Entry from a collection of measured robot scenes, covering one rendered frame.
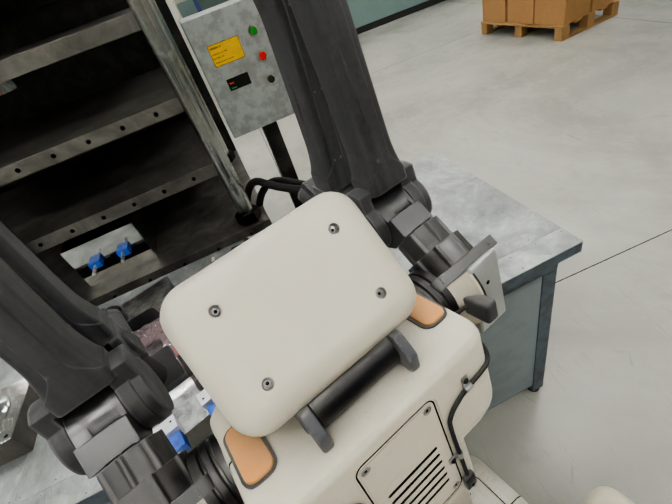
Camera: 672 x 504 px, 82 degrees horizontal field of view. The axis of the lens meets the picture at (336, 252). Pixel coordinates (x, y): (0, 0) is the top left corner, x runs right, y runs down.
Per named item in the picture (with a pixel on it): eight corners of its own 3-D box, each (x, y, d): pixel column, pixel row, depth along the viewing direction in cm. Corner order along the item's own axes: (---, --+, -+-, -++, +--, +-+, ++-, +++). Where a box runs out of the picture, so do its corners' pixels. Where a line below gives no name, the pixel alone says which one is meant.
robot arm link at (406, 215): (412, 246, 51) (440, 224, 53) (363, 190, 53) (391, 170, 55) (393, 268, 60) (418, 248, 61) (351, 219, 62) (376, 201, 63)
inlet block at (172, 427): (206, 469, 79) (193, 459, 76) (184, 488, 77) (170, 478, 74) (185, 425, 88) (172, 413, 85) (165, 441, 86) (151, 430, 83)
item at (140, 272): (275, 230, 157) (269, 218, 153) (-52, 381, 141) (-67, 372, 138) (240, 158, 222) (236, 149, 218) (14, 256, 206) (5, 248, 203)
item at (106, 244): (157, 257, 154) (131, 222, 144) (91, 286, 151) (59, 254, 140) (157, 202, 193) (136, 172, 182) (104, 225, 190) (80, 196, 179)
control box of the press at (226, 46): (368, 296, 216) (269, -10, 124) (319, 320, 212) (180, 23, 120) (353, 273, 233) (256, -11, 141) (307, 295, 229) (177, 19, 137)
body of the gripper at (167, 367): (119, 383, 69) (97, 375, 62) (171, 347, 72) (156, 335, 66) (136, 414, 67) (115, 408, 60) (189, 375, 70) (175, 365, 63)
